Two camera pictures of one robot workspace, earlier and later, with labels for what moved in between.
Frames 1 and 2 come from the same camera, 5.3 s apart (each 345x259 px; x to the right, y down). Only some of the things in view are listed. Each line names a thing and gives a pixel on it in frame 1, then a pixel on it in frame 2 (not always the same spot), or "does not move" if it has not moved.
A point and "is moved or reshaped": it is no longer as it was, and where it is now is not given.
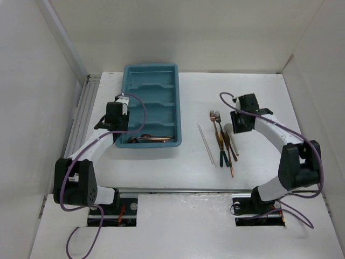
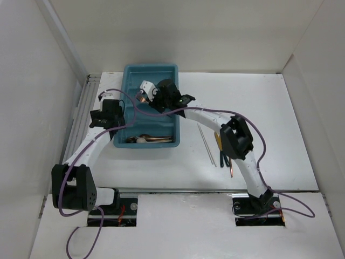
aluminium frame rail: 81,113 does not move
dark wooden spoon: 147,135 does not move
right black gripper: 236,128 to 153,104
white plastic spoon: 228,128 is moved or reshaped
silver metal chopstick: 205,143 does not move
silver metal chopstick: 207,146 does not move
